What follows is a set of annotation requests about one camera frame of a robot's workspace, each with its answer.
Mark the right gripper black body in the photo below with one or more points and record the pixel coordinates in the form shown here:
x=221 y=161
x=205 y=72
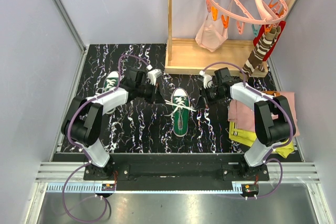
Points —
x=210 y=95

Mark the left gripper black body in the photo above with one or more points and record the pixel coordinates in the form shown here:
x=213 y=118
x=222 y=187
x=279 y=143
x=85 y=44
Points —
x=150 y=92

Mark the green sneaker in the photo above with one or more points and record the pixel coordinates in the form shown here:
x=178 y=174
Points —
x=107 y=95
x=180 y=117

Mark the white lace of sneaker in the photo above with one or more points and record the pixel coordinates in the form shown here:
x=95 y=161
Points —
x=179 y=104

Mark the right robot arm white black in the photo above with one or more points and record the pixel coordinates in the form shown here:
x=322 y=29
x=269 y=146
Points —
x=272 y=115

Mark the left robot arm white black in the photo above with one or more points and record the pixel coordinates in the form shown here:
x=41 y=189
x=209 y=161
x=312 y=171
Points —
x=84 y=116

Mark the pink shirt with pixel character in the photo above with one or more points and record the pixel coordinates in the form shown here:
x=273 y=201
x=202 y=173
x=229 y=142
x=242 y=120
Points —
x=243 y=116

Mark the yellow folded garment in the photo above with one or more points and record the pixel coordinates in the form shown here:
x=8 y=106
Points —
x=247 y=138

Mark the pink mesh laundry bag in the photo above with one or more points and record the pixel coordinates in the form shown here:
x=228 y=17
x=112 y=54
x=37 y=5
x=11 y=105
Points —
x=214 y=30

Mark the red cloth on hanger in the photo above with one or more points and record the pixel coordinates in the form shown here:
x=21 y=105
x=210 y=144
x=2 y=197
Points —
x=266 y=41

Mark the brown white striped sock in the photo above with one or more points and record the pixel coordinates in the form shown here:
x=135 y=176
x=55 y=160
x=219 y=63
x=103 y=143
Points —
x=254 y=61

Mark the pink round clothes peg hanger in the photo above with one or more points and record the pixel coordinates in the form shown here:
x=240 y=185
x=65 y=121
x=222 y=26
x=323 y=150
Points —
x=248 y=12

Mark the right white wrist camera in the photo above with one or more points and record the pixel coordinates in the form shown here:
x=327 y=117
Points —
x=207 y=79

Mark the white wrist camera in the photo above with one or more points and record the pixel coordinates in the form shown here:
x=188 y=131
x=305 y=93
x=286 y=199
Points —
x=207 y=79
x=153 y=74

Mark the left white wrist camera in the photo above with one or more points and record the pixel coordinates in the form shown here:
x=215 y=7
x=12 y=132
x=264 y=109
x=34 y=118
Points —
x=153 y=74

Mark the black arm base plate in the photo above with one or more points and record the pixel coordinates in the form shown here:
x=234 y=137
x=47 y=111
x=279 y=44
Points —
x=176 y=170

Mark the aluminium rail frame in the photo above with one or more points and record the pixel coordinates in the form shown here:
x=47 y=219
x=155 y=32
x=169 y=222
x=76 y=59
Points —
x=72 y=178

